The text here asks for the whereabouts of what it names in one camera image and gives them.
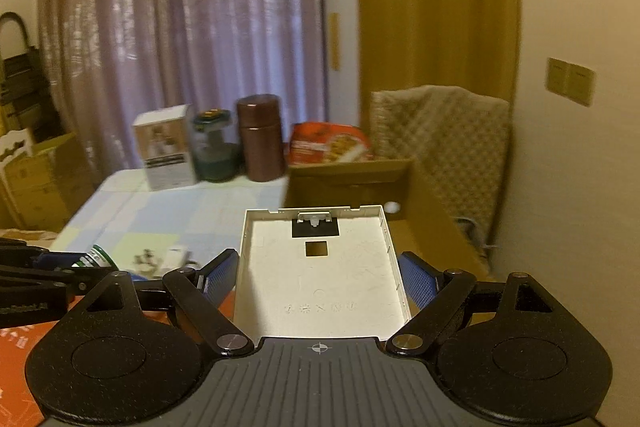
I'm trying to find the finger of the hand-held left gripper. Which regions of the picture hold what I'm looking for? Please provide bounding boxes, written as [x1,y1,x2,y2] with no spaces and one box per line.
[0,264,118,297]
[0,237,86,270]

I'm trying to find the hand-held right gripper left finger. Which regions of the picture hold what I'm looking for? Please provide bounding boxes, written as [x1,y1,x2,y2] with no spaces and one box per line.
[60,249,254,356]

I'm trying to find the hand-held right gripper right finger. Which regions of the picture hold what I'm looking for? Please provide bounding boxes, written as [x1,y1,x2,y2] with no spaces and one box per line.
[387,251,583,356]

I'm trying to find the small green white bottle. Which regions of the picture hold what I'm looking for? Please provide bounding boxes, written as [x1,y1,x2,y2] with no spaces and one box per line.
[72,245,119,272]

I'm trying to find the brown cardboard box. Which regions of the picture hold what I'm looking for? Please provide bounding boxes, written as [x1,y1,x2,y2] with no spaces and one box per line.
[284,158,495,280]

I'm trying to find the white plastic tray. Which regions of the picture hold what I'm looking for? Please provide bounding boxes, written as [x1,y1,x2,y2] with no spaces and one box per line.
[232,204,412,341]

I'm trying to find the small white charger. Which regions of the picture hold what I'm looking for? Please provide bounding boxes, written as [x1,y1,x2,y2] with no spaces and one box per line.
[164,247,195,267]

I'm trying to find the brown storage carton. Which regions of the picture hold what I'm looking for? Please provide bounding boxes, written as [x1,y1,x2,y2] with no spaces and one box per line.
[0,132,97,230]

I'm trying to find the small dark metal screws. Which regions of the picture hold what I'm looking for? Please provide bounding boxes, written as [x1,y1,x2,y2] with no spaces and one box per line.
[131,249,164,274]

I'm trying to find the pastel checkered tablecloth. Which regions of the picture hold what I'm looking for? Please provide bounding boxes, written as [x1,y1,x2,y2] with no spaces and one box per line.
[54,169,292,284]

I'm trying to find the white scalloped board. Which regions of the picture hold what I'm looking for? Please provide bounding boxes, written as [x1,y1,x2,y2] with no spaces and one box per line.
[0,129,35,172]

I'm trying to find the beige quilted chair cover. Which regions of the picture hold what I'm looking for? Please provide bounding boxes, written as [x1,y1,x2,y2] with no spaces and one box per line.
[370,85,512,253]

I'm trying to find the white product box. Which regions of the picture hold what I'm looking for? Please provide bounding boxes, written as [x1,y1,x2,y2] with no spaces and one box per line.
[132,105,197,191]

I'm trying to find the brown cylindrical canister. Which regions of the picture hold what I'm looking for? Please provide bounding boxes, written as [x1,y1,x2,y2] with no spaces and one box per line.
[235,94,288,183]

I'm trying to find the red food package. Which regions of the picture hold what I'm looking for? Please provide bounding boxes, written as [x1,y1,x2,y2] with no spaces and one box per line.
[289,122,377,166]

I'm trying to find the black folding hand truck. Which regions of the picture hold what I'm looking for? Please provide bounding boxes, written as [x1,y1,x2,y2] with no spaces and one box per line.
[0,11,65,135]

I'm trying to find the purple curtain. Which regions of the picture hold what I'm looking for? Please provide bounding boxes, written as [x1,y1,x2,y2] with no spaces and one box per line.
[37,0,333,172]

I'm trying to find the grey cable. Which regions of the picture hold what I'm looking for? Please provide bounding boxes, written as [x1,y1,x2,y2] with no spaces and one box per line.
[454,216,501,259]

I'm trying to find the beige wall switch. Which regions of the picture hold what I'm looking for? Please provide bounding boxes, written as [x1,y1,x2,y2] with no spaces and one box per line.
[545,57,571,98]
[568,64,596,108]

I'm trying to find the wooden wall strip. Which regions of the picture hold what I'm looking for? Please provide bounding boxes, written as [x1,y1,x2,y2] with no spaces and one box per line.
[329,12,342,70]

